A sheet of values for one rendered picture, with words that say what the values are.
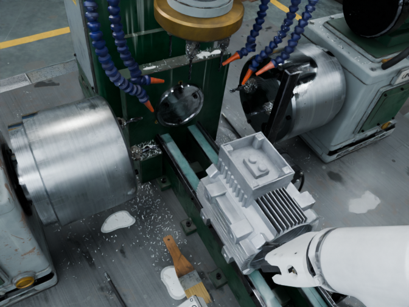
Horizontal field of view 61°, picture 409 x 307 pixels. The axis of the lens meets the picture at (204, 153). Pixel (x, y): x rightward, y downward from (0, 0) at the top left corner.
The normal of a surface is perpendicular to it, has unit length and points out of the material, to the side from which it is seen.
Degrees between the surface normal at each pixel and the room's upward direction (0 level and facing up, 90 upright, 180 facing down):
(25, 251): 89
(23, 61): 0
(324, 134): 90
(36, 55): 0
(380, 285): 91
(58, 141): 20
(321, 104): 66
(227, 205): 0
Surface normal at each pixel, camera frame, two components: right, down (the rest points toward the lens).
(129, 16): 0.49, 0.69
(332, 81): 0.40, 0.00
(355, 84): -0.87, 0.32
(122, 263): 0.10, -0.65
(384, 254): -0.89, -0.40
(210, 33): 0.28, 0.75
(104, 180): 0.48, 0.36
